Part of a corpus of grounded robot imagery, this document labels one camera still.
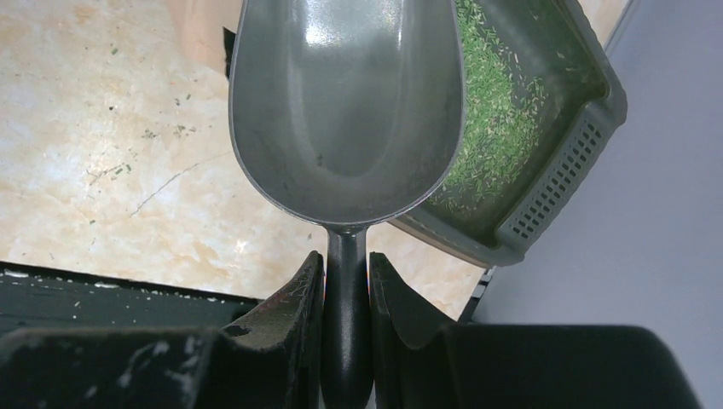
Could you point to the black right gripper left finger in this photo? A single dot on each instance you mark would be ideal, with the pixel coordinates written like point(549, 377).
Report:
point(78, 341)

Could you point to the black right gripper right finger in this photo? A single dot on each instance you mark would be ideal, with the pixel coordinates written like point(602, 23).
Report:
point(424, 359)

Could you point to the grey metal scoop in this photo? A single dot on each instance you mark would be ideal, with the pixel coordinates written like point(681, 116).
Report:
point(346, 114)

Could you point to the orange cat litter bag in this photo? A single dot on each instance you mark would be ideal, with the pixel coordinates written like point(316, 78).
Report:
point(205, 30)

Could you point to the dark green litter box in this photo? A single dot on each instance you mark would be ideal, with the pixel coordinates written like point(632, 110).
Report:
point(542, 101)

